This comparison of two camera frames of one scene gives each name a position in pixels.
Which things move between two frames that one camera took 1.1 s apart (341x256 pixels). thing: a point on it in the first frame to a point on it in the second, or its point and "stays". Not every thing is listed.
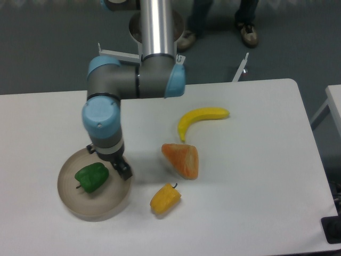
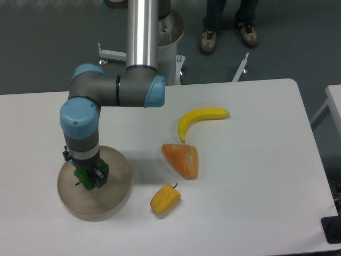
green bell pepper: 92,176 stays
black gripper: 116,159 to 84,164
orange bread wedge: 183,158 stays
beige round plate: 109,200 stays
